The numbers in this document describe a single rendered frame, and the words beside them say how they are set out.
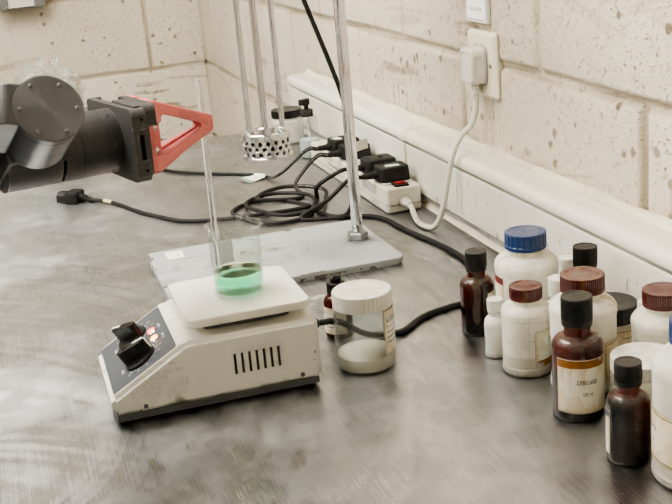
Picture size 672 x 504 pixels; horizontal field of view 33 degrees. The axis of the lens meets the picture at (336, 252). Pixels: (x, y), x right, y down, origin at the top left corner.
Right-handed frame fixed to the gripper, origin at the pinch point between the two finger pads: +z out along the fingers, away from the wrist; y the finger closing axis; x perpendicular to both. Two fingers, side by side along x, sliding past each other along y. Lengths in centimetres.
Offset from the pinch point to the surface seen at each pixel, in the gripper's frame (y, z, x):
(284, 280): -2.1, 6.0, 16.6
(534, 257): -15.9, 26.6, 15.9
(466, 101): 25, 53, 9
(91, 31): 223, 75, 12
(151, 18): 218, 93, 10
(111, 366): 2.8, -11.2, 22.3
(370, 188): 41, 46, 23
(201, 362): -6.0, -5.7, 20.7
